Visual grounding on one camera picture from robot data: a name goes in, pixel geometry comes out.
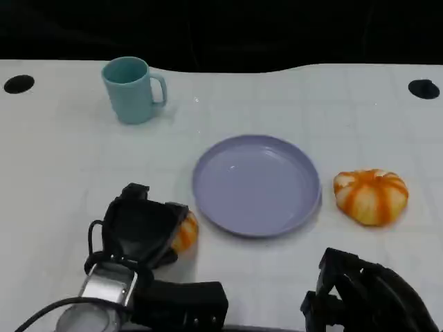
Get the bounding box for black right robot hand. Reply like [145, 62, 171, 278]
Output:
[300, 247, 440, 332]

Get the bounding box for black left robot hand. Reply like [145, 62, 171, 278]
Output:
[102, 183, 190, 271]

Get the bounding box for orange white toy bread roll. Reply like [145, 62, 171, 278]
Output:
[171, 210, 199, 252]
[333, 168, 410, 228]

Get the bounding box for lilac plate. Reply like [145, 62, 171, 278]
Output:
[192, 134, 322, 239]

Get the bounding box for pale green mug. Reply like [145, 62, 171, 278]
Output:
[100, 56, 169, 125]

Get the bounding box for black round table grommet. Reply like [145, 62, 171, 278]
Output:
[3, 75, 35, 95]
[408, 79, 441, 100]

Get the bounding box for thin black looped cable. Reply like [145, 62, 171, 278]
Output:
[84, 219, 155, 288]

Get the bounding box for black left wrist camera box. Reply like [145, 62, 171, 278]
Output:
[133, 280, 229, 329]

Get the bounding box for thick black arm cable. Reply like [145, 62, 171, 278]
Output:
[13, 296, 125, 332]

